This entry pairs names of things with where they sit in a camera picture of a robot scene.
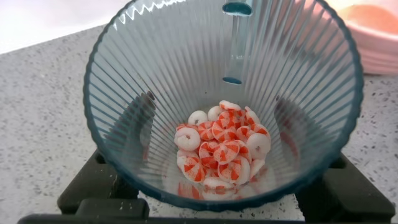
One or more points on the pink ribbed bowl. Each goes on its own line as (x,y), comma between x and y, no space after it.
(377,46)

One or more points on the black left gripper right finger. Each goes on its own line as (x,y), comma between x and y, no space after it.
(348,199)

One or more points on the transparent teal ribbed cup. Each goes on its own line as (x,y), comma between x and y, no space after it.
(186,62)

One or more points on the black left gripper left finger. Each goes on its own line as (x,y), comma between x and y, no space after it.
(93,183)

